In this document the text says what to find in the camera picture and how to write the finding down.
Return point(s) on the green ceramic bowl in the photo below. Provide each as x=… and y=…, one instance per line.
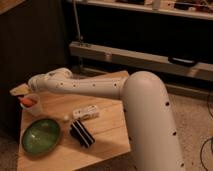
x=40, y=137

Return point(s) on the black case handle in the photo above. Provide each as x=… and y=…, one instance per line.
x=182, y=62

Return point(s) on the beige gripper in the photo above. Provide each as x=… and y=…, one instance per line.
x=22, y=89

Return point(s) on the white shelf ledge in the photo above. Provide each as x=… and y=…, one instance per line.
x=143, y=8

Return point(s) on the metal pole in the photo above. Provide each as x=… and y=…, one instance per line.
x=79, y=37

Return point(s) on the black striped box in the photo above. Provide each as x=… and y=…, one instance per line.
x=79, y=132

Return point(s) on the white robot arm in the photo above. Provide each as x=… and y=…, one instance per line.
x=150, y=123

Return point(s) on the white rectangular box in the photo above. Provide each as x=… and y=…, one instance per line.
x=85, y=113

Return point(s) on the white ceramic cup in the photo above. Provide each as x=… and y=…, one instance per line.
x=36, y=109

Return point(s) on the wooden table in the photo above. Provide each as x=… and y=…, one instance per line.
x=109, y=131

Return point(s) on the grey metal case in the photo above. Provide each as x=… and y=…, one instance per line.
x=141, y=60

